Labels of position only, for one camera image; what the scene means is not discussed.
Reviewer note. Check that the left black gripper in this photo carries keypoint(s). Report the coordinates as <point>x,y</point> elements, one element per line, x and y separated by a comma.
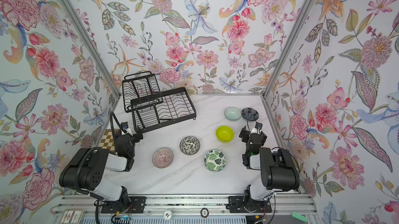
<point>135,135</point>

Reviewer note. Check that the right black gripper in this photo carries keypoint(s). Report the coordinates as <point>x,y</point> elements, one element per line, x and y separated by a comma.
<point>253,133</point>

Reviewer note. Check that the pink striped bowl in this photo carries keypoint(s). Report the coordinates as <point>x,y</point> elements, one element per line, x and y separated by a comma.
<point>162,158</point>

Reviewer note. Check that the black wire dish rack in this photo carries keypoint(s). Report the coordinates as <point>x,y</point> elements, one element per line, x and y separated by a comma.
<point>151,108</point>

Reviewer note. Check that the black white patterned bowl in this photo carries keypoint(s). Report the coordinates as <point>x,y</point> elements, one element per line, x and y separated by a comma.
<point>189,145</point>

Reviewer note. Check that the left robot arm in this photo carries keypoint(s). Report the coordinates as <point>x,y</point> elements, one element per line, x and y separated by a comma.
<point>85,173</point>

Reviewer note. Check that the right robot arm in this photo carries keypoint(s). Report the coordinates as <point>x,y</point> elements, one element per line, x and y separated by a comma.
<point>278,172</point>

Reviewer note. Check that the wooden chessboard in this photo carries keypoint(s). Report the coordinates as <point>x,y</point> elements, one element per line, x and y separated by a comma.
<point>107,141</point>

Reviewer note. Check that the dark blue grey bowl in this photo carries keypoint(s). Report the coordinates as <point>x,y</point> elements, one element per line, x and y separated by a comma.
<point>250,114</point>

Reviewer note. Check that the lime green bowl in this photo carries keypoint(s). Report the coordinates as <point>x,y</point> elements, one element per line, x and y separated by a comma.
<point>224,134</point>

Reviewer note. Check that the pale celadon bowl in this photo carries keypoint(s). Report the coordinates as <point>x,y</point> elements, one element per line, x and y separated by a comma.
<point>232,114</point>

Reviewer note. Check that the green leaf pattern bowl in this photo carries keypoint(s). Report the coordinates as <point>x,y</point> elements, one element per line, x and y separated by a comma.
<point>215,161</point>

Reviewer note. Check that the green connector block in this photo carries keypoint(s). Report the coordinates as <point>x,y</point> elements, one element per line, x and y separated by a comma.
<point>299,217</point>

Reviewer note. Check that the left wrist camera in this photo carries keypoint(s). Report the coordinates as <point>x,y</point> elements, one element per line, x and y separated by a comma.
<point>125,129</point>

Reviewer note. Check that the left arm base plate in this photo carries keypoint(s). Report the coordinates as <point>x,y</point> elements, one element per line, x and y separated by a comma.
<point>133,205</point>

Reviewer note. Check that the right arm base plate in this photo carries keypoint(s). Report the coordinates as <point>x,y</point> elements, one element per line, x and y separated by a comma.
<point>237,204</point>

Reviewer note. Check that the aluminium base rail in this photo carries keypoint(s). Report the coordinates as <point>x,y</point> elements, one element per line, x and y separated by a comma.
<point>281,203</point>

